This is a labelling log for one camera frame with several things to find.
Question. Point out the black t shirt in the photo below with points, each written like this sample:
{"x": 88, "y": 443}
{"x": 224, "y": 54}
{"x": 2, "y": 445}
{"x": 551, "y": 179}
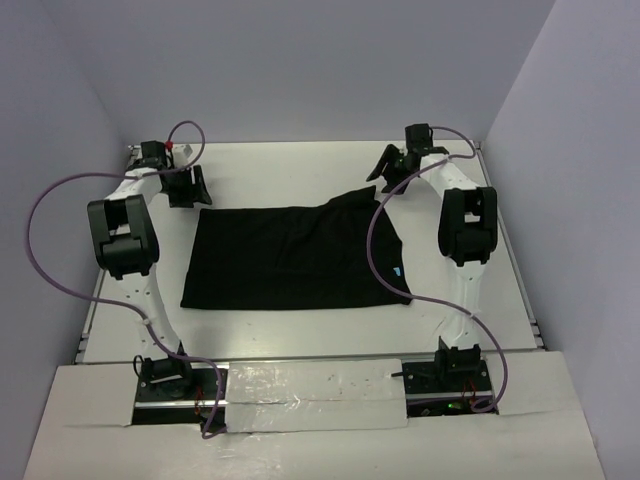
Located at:
{"x": 342, "y": 254}

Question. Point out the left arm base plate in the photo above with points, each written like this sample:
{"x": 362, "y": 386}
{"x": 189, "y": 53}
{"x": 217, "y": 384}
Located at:
{"x": 176, "y": 402}

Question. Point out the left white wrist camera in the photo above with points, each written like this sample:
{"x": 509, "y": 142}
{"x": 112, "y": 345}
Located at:
{"x": 179, "y": 149}

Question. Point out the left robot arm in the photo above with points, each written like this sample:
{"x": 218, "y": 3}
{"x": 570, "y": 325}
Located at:
{"x": 126, "y": 246}

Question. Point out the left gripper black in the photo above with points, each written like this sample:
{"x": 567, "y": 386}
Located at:
{"x": 194, "y": 192}

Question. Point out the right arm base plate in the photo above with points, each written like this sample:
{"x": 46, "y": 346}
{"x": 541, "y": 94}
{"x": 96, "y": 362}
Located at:
{"x": 429, "y": 393}

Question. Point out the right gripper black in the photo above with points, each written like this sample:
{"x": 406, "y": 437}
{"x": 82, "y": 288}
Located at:
{"x": 387, "y": 157}

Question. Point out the aluminium table rail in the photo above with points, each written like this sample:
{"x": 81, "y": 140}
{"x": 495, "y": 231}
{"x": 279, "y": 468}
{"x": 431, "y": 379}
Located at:
{"x": 96, "y": 345}

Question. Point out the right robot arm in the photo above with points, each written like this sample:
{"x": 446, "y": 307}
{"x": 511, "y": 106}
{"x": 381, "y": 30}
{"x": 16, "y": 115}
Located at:
{"x": 467, "y": 235}

